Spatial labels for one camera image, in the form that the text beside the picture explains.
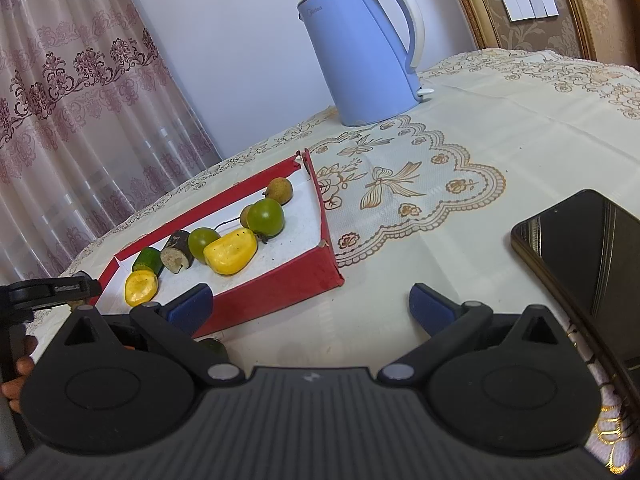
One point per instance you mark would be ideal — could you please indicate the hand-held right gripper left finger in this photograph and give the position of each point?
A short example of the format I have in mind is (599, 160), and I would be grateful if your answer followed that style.
(192, 307)

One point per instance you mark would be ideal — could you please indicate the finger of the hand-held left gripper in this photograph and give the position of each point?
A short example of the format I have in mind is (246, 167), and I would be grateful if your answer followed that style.
(60, 291)

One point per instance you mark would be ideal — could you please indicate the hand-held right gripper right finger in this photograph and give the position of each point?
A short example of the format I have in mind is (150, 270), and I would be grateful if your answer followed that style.
(429, 307)

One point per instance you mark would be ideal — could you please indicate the green cucumber piece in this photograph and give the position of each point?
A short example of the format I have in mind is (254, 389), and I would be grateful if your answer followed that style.
(149, 259)
(215, 347)

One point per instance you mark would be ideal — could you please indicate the yellow fruit piece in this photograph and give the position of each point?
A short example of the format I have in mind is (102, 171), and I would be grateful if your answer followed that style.
(231, 252)
(141, 288)

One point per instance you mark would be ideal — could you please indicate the green tomato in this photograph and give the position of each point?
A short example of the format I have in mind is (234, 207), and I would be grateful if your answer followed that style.
(266, 217)
(201, 241)

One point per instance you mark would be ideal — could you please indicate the red cardboard box tray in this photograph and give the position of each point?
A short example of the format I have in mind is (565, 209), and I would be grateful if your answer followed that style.
(290, 280)

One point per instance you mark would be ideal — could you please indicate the brown longan with stem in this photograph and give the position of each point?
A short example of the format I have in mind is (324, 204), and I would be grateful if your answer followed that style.
(246, 216)

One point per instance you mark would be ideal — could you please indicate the person's left hand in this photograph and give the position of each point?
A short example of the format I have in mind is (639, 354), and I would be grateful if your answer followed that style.
(24, 365)

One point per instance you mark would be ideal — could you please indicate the black smartphone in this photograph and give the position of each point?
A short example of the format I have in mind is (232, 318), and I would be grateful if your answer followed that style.
(590, 260)

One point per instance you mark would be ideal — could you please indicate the cream embroidered tablecloth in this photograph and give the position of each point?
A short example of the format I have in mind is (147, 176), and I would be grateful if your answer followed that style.
(475, 135)

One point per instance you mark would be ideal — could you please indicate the pink patterned curtain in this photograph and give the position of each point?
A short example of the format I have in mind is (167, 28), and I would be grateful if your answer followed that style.
(75, 110)

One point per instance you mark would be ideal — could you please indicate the blue electric kettle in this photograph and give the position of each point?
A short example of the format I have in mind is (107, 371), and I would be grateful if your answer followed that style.
(360, 60)

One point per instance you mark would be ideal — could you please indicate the gold wall moulding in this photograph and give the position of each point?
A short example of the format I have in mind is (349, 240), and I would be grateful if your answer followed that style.
(580, 10)
(475, 5)

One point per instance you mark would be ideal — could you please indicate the white wall switch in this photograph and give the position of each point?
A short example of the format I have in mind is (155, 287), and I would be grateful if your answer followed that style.
(530, 4)

